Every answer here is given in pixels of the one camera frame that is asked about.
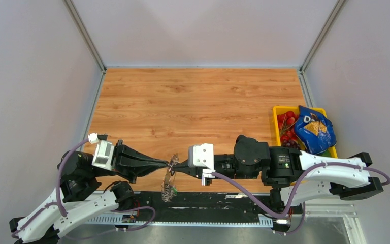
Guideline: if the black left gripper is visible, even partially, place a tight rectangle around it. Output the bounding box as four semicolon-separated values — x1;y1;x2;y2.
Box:
90;138;170;182

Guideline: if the dark grapes bunch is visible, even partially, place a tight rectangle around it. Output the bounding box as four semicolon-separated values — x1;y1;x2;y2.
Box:
281;139;301;150

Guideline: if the blue chips bag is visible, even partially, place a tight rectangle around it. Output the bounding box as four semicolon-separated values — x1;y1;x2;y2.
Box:
294;105;337;155

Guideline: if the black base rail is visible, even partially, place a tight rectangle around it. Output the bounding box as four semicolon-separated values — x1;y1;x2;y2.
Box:
87;191;291;232

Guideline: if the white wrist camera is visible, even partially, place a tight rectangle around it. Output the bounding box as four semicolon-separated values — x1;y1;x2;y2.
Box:
188;143;216;186
88;133;114;171

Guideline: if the red cherries bunch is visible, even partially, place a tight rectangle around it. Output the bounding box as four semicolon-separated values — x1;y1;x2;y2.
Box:
277;111;299;142

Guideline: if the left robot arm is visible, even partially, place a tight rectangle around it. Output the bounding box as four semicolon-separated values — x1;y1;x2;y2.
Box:
9;133;169;243

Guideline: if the green lime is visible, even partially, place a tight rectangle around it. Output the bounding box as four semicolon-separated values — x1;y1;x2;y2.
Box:
319;150;332;158

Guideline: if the large metal key ring plate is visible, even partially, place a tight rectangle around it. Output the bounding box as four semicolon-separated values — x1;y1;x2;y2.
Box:
161;154;180;203

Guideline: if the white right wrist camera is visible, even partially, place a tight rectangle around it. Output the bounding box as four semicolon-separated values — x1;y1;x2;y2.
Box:
188;143;216;186

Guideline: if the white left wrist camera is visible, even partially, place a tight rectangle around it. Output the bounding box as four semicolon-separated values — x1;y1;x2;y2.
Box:
88;133;114;171

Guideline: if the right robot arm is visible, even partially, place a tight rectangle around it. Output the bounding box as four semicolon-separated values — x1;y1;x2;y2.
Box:
170;135;383;212

